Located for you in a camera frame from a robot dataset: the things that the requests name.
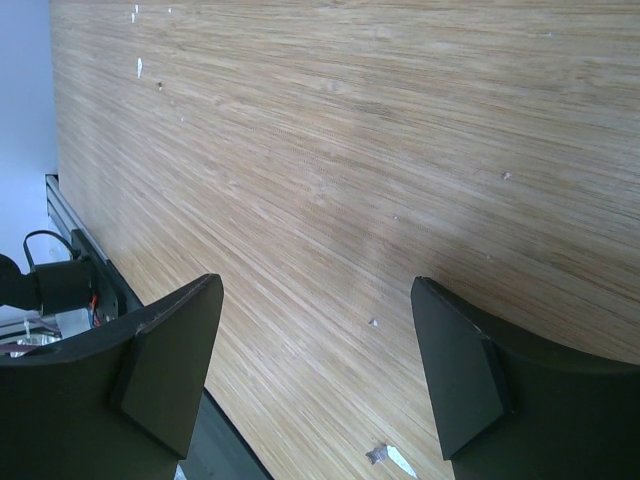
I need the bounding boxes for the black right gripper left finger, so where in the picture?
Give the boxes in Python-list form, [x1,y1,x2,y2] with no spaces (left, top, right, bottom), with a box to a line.
[1,274,224,479]

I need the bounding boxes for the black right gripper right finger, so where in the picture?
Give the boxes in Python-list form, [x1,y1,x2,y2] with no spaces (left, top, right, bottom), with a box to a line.
[411,277,639,479]

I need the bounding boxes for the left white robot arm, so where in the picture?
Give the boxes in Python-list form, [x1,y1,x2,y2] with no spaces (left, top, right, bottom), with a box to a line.
[1,255,96,316]

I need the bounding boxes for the aluminium frame rail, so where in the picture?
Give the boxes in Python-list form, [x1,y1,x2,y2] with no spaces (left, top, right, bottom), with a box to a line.
[45,174,109,262]

